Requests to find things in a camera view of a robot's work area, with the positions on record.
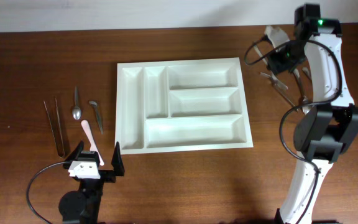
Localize pink plastic knife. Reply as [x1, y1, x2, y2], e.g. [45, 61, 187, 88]
[80, 119, 104, 166]

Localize silver fork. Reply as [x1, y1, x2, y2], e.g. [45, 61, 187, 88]
[254, 47, 288, 90]
[271, 82, 295, 108]

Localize large silver spoon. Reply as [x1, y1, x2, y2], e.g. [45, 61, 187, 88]
[293, 68, 311, 114]
[302, 67, 312, 81]

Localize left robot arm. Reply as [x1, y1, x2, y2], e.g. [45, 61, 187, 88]
[58, 141, 116, 223]

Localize white plastic cutlery tray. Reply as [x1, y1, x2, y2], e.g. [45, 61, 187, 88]
[115, 58, 254, 154]

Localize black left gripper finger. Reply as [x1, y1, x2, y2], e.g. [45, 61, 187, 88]
[111, 142, 125, 176]
[65, 141, 84, 162]

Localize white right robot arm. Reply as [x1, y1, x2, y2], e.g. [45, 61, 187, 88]
[115, 4, 358, 223]

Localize small silver teaspoon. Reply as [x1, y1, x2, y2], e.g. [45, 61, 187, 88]
[72, 86, 82, 120]

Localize small bent metal spoon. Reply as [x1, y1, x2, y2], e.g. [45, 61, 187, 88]
[88, 100, 104, 134]

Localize metal tweezers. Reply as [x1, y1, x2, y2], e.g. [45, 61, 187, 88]
[44, 100, 65, 158]

